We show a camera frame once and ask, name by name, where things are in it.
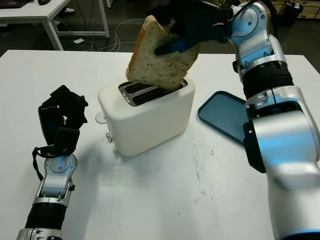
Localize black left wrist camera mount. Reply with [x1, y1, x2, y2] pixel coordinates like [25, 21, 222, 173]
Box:
[51, 126, 81, 156]

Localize cream two-slot toaster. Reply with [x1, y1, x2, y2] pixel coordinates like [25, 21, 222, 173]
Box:
[94, 74, 196, 157]

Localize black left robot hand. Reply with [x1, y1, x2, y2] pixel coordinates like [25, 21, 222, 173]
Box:
[38, 84, 89, 147]

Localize black waste bin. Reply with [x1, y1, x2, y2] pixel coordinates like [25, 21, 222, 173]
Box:
[277, 2, 305, 28]

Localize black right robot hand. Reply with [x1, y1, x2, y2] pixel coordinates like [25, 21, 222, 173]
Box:
[153, 7, 232, 57]

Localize slice of brown bread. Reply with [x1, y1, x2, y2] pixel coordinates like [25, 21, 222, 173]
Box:
[126, 14, 202, 91]

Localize white floor cables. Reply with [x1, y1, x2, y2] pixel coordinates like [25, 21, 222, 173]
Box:
[92, 18, 148, 52]

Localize white office desk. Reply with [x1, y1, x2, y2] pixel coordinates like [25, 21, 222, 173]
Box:
[0, 0, 111, 52]

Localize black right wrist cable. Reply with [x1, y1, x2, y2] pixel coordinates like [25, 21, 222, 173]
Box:
[263, 0, 280, 38]

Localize blue plastic tray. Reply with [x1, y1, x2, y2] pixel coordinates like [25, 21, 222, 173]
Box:
[197, 90, 248, 146]

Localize wooden crate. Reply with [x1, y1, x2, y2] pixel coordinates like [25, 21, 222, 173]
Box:
[268, 0, 320, 20]

